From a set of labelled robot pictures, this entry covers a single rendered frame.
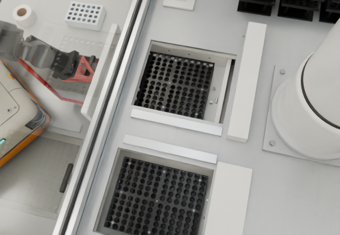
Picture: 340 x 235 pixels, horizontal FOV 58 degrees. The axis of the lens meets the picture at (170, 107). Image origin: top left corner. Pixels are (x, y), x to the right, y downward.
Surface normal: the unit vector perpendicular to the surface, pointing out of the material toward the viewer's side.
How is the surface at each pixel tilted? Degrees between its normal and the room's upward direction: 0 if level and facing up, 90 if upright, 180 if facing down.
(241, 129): 0
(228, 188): 0
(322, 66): 83
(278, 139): 0
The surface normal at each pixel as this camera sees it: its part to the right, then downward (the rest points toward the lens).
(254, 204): -0.07, -0.34
